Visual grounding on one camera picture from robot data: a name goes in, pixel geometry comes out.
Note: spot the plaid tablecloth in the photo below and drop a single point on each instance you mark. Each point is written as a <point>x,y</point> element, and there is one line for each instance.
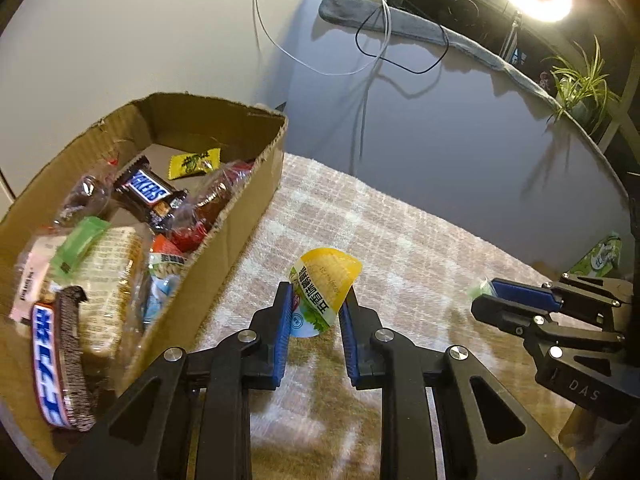
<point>400,240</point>

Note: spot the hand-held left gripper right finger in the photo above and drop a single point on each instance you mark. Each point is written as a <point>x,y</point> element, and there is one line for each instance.
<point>348,345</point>

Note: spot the red edged clear snack packet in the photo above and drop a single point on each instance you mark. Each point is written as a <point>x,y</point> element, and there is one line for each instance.
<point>220,195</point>

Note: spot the biscuit packet in box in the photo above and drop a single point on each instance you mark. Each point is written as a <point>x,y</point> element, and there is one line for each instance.
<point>112,285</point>

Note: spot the green round candy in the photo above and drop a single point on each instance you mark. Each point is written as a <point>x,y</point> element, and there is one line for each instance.
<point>480,288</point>

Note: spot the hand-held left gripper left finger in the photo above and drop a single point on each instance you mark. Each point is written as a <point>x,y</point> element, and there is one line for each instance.
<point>285,330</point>

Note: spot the cardboard box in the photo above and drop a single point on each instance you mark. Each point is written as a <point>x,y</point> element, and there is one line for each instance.
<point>240,220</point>

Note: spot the potted green plant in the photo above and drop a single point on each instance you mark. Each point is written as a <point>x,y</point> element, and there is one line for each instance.
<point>580,90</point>

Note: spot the yellow candy packet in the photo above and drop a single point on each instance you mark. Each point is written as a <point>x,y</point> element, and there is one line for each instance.
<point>192,163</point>

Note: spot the green snack bag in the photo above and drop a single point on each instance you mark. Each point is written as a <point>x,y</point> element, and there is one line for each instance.
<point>602,255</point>

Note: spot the orange white snack packet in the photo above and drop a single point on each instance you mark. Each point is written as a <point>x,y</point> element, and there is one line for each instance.
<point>167,260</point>

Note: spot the wooden shelf frame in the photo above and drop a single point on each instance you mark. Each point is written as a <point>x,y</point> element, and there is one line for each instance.
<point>620,120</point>

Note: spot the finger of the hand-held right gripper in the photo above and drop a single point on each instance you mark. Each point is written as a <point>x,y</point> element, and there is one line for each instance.
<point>525,292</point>
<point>500,310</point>

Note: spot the brown chocolate bar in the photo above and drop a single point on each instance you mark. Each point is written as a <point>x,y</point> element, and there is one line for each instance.
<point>52,355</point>
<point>147,190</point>

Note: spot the yellow lid jelly cup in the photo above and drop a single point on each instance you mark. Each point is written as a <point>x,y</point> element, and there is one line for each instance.
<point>325,280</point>

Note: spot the grey cushion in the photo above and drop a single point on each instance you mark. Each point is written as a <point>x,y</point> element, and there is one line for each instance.
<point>400,20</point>

